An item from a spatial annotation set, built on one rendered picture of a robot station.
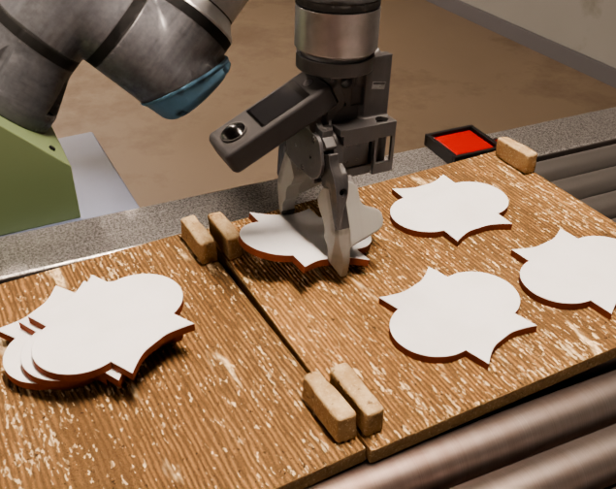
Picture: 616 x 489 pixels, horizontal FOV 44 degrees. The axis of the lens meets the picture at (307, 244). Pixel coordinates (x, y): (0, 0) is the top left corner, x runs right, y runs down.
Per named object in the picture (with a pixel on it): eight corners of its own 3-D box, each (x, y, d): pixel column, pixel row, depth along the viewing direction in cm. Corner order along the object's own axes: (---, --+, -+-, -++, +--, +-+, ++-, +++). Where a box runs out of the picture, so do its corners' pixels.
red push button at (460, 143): (432, 146, 105) (433, 137, 104) (469, 138, 107) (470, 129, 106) (455, 165, 100) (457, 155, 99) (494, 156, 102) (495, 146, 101)
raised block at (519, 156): (493, 156, 98) (497, 136, 96) (504, 153, 98) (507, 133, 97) (524, 176, 93) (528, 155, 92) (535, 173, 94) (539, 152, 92)
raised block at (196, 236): (180, 239, 82) (178, 216, 80) (197, 234, 83) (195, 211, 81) (202, 267, 78) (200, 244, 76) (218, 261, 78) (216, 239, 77)
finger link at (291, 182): (325, 212, 86) (349, 162, 78) (277, 224, 83) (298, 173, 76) (313, 190, 87) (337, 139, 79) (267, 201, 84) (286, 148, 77)
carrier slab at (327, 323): (204, 241, 84) (203, 228, 83) (497, 160, 100) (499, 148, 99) (370, 465, 59) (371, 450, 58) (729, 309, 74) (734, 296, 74)
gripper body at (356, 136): (393, 178, 75) (405, 57, 68) (315, 195, 71) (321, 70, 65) (352, 147, 80) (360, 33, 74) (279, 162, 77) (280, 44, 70)
